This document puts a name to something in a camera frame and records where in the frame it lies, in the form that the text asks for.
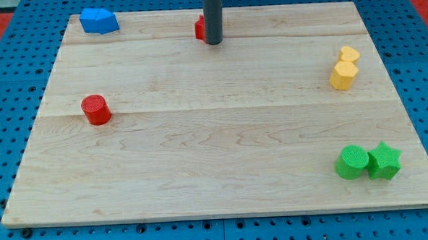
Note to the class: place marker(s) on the yellow hexagon block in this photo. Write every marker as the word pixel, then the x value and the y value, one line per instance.
pixel 343 75

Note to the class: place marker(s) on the light wooden board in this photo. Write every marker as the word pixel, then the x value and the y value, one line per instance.
pixel 247 128

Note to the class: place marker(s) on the red star block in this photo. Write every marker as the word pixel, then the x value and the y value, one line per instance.
pixel 199 27

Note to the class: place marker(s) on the blue pentagon block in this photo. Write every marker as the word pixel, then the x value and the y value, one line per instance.
pixel 105 22

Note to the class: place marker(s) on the green cylinder block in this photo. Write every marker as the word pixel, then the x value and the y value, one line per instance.
pixel 351 162

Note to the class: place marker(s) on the green star block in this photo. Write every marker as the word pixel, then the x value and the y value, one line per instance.
pixel 384 162

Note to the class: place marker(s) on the red cylinder block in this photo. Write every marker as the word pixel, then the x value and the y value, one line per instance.
pixel 96 109

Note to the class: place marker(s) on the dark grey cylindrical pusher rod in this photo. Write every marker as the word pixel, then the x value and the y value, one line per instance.
pixel 213 17

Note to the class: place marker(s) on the blue cube block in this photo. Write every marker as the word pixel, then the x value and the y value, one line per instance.
pixel 88 20

